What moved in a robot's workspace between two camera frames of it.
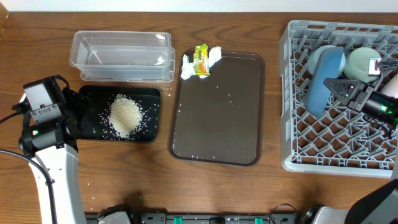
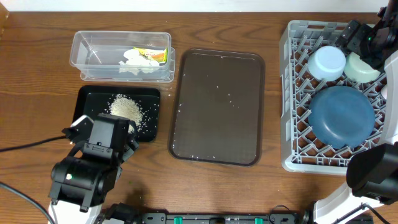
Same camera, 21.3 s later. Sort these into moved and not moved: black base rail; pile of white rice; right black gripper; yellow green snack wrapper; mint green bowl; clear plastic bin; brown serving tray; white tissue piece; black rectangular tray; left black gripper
Moved: right black gripper; yellow green snack wrapper; white tissue piece; left black gripper
Not moved: mint green bowl; black rectangular tray; black base rail; clear plastic bin; pile of white rice; brown serving tray
